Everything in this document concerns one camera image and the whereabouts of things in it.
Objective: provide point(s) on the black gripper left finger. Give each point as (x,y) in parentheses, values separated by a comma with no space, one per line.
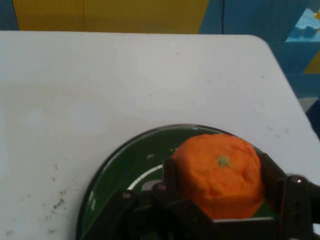
(172,215)

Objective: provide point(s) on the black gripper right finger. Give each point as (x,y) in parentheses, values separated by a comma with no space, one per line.
(297,205)

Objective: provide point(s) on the orange toy tangerine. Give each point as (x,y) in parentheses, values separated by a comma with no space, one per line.
(220,180)

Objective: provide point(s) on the dark green plate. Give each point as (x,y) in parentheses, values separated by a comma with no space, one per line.
(120,170)

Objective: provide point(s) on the blue studded foam block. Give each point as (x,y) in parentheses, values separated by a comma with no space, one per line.
(302,32)

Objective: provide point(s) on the dark blue foam panel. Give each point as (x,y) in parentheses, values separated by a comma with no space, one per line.
(255,17)

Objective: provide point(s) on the large yellow foam block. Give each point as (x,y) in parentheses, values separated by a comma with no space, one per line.
(100,15)

